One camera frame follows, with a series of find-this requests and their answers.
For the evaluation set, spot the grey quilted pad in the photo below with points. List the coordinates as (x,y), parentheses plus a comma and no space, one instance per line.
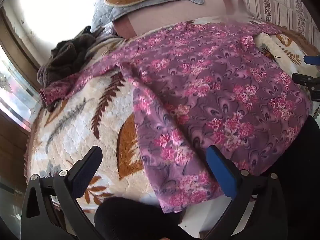
(105,15)

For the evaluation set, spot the person's right leg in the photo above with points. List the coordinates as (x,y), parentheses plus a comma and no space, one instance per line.
(300,180)

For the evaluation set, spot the striped floral upholstery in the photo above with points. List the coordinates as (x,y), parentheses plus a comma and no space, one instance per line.
(280,2)

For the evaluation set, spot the window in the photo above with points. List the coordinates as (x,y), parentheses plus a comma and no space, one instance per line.
(15,85)

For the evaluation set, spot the purple floral garment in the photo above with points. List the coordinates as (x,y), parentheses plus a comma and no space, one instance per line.
(200,80)

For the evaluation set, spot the dark brown clothes pile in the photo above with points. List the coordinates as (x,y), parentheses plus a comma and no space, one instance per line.
(65,60)

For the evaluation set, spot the person's leg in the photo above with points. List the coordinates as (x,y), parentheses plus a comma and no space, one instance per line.
(300,180)
(135,220)

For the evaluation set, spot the cream leaf-print fleece blanket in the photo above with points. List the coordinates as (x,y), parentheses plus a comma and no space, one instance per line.
(75,130)

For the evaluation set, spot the person's left leg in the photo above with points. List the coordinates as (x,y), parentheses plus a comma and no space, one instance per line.
(135,220)

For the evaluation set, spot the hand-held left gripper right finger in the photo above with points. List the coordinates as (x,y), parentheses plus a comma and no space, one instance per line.
(220,166)

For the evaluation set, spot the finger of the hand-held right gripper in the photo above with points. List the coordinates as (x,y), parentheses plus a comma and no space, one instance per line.
(306,80)
(312,60)

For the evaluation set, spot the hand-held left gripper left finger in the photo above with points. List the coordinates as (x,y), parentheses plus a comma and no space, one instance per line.
(86,163)

